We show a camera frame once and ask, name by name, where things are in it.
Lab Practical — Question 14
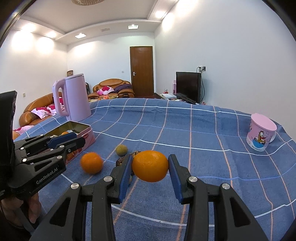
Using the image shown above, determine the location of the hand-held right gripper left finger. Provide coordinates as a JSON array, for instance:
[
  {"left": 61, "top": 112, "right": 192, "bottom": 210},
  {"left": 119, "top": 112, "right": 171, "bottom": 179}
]
[{"left": 30, "top": 153, "right": 133, "bottom": 241}]

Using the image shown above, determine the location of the pink cartoon mug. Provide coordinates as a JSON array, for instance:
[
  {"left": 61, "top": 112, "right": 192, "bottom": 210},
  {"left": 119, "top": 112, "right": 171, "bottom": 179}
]
[{"left": 246, "top": 113, "right": 277, "bottom": 152}]

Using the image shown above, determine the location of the round golden ceiling lamp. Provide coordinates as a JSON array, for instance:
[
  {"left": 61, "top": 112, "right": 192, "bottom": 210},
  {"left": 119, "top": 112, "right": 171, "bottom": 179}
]
[{"left": 71, "top": 0, "right": 108, "bottom": 5}]

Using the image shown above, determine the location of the pink metal tin box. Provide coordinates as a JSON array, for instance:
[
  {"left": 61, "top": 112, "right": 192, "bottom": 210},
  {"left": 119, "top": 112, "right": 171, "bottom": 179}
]
[{"left": 44, "top": 120, "right": 96, "bottom": 165}]

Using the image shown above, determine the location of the pink electric kettle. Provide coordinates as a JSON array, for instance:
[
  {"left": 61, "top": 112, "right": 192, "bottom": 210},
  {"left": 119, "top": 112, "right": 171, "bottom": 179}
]
[{"left": 52, "top": 73, "right": 92, "bottom": 122}]

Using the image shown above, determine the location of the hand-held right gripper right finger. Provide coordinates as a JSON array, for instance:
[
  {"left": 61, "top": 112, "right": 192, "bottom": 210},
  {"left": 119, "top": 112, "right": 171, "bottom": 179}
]
[{"left": 168, "top": 153, "right": 270, "bottom": 241}]

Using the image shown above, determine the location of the purple blanket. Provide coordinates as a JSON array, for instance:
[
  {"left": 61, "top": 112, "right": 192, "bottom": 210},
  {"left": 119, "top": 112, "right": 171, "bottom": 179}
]
[{"left": 114, "top": 84, "right": 133, "bottom": 93}]

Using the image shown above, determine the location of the low television stand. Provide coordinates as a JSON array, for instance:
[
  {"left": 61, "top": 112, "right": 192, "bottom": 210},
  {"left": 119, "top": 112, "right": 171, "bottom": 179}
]
[{"left": 156, "top": 92, "right": 208, "bottom": 105}]

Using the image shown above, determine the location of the brown leather sofa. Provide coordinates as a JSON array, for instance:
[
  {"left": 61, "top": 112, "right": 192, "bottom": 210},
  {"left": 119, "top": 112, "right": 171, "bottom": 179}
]
[{"left": 19, "top": 93, "right": 63, "bottom": 127}]

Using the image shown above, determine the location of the black television cable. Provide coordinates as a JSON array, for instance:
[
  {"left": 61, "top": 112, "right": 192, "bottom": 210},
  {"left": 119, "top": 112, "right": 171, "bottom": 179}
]
[{"left": 200, "top": 71, "right": 206, "bottom": 103}]

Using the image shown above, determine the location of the person's left hand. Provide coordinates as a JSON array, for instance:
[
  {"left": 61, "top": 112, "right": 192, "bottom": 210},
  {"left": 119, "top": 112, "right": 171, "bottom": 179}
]
[{"left": 0, "top": 192, "right": 42, "bottom": 230}]

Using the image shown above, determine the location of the brown wooden door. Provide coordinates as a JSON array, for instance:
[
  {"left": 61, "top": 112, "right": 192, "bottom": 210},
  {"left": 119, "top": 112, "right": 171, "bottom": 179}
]
[{"left": 130, "top": 46, "right": 154, "bottom": 98}]

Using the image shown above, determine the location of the blue plaid cloth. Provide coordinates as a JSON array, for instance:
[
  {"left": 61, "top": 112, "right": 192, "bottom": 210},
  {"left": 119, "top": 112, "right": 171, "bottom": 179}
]
[{"left": 13, "top": 97, "right": 296, "bottom": 241}]

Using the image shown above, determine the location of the brown leather armchair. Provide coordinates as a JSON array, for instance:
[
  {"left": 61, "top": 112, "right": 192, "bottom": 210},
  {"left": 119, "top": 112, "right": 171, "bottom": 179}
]
[{"left": 93, "top": 79, "right": 135, "bottom": 99}]

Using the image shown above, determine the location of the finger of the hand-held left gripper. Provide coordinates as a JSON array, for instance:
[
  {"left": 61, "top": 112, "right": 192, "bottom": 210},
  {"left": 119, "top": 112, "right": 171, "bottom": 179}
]
[
  {"left": 21, "top": 138, "right": 86, "bottom": 173},
  {"left": 14, "top": 132, "right": 78, "bottom": 155}
]

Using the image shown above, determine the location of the coffee table with fruit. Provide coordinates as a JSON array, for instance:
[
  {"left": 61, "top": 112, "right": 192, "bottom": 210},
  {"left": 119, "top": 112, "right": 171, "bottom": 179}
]
[{"left": 90, "top": 95, "right": 121, "bottom": 100}]

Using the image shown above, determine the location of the black television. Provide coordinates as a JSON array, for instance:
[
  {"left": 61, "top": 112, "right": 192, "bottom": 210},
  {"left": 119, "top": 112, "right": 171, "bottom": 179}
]
[{"left": 176, "top": 72, "right": 201, "bottom": 104}]

